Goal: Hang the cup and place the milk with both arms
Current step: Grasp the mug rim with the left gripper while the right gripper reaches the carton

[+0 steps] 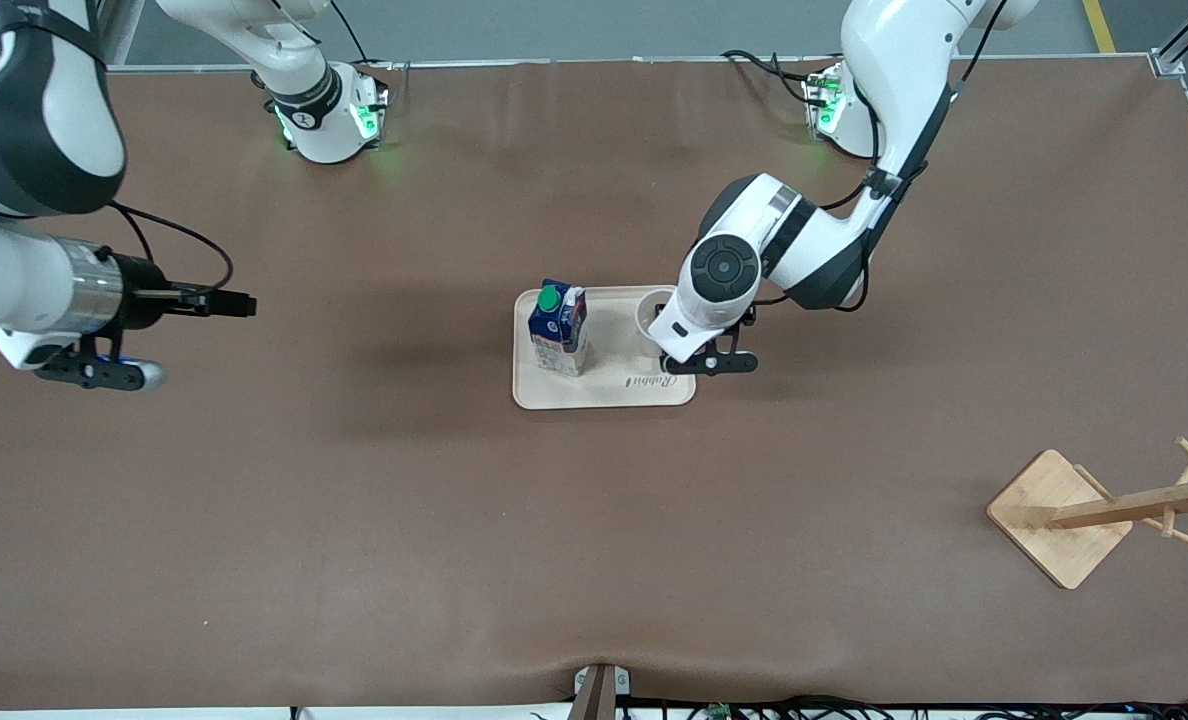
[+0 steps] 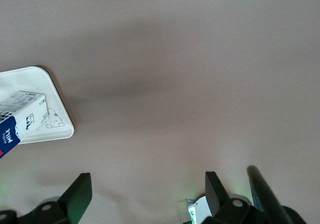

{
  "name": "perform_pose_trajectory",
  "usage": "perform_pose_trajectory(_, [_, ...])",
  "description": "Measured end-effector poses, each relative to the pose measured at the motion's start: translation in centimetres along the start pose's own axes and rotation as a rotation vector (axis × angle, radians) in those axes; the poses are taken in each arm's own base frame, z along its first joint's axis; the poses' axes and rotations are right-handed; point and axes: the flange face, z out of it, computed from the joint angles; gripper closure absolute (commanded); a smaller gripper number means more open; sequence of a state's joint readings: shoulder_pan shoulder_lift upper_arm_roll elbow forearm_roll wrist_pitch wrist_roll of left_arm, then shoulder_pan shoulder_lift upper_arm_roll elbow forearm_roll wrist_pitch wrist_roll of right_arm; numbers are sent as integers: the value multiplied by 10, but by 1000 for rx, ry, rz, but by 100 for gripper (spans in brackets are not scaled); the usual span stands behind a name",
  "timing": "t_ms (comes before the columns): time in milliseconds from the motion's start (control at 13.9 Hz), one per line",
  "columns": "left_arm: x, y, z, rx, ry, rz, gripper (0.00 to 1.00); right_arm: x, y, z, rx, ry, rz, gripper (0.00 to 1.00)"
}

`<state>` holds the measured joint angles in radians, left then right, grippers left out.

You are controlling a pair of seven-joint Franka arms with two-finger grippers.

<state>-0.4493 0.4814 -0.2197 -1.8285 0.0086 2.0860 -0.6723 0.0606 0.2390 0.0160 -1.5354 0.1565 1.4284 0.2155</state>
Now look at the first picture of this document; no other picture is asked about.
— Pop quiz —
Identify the white smiley cup black handle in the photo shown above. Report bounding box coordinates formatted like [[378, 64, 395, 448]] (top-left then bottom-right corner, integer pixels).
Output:
[[635, 288, 677, 353]]

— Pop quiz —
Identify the blue white milk carton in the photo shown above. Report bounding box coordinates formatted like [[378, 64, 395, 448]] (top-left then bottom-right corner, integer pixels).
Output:
[[528, 279, 589, 378]]

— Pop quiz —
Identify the wooden cup rack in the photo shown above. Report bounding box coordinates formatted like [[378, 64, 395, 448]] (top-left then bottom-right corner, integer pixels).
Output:
[[987, 436, 1188, 590]]

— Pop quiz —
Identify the beige plastic tray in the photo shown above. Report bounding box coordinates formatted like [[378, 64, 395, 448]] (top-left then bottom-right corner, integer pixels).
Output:
[[512, 286, 697, 411]]

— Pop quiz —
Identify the brown table mat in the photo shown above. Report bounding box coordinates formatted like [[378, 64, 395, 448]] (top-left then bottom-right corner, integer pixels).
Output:
[[0, 57, 1188, 713]]

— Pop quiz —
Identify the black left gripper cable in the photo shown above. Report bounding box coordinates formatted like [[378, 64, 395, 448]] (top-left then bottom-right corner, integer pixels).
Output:
[[754, 0, 1010, 313]]

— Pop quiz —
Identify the black left arm base cable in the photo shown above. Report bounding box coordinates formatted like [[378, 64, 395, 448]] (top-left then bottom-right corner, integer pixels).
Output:
[[722, 48, 817, 106]]

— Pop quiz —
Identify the black arm base cable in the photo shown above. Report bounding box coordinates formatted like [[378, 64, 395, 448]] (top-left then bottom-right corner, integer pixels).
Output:
[[722, 48, 817, 106], [329, 0, 410, 96]]

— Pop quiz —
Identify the black right arm base cable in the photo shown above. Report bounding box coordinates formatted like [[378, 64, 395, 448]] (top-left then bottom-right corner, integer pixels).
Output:
[[329, 0, 410, 96]]

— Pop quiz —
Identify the table edge camera mount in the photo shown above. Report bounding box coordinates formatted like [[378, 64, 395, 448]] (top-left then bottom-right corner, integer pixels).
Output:
[[569, 663, 633, 720]]

